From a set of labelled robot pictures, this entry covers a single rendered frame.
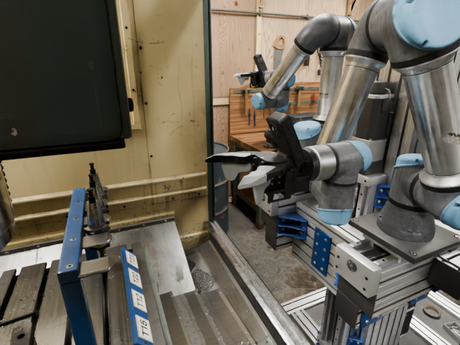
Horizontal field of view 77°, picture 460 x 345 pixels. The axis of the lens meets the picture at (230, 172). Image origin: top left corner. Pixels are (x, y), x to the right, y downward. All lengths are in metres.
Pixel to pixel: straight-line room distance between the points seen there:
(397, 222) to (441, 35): 0.51
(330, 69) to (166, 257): 1.10
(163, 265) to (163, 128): 0.64
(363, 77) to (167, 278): 1.11
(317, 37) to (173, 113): 0.69
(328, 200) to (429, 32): 0.36
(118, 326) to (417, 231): 0.90
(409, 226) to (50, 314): 1.10
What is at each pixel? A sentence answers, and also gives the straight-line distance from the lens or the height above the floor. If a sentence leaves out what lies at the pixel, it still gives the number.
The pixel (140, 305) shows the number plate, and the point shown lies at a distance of 1.01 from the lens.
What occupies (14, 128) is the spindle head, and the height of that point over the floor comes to 1.59.
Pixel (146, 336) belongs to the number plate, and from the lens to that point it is 0.93.
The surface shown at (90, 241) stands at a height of 1.22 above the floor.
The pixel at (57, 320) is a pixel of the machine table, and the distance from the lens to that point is 1.11.
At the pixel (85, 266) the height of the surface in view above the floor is 1.22.
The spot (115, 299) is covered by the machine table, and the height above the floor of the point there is 0.90.
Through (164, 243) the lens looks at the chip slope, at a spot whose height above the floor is 0.80.
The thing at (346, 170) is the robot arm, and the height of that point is 1.41.
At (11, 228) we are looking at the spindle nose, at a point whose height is 1.46.
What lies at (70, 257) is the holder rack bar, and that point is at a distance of 0.75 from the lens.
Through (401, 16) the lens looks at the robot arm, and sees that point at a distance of 0.64.
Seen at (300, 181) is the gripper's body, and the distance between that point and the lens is 0.60.
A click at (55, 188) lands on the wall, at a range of 1.46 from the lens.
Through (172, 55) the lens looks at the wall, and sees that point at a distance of 1.38.
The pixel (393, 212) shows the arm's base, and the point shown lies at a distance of 0.96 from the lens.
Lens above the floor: 1.62
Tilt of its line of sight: 21 degrees down
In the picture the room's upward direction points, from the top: straight up
